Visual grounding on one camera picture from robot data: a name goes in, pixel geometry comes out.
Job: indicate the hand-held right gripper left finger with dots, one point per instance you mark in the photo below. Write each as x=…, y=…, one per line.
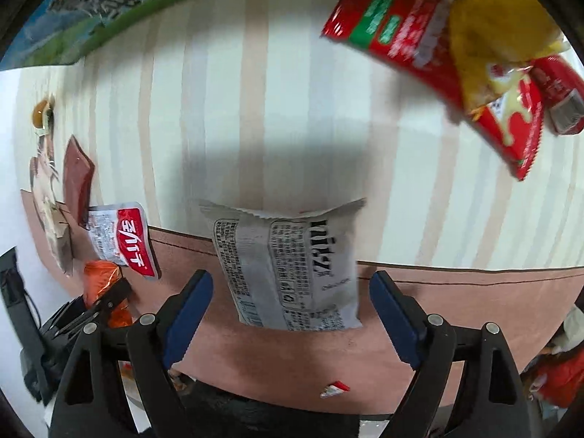
x=189, y=319

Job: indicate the orange snack packet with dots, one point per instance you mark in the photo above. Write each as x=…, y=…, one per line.
x=98, y=278

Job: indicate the small red barcode packet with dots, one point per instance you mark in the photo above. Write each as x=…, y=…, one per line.
x=559, y=86

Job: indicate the green blue milk carton box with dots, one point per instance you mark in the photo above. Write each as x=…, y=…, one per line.
x=68, y=32

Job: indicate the silver red-label snack packet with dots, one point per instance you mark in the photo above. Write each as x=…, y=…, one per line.
x=132, y=242

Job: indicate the maroon snack packet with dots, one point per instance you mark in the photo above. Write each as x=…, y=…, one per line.
x=75, y=178

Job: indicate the long red snack packet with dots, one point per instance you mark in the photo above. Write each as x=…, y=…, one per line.
x=392, y=32

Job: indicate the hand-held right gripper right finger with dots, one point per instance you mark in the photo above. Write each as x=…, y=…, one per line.
x=394, y=324

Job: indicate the striped cat print tablecloth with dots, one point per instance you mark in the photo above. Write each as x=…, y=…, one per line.
x=273, y=123

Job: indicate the red white wrapper scrap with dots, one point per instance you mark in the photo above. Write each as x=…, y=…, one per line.
x=335, y=388

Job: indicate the grey printed snack packet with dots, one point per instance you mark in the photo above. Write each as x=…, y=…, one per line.
x=283, y=269

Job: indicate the red plastic bag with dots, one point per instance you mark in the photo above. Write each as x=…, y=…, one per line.
x=563, y=378

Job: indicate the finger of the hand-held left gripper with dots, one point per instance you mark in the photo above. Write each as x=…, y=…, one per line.
x=112, y=294

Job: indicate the yellow snack packet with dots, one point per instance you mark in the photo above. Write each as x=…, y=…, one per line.
x=492, y=32

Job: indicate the clear packet with amber egg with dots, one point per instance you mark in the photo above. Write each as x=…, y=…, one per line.
x=42, y=112

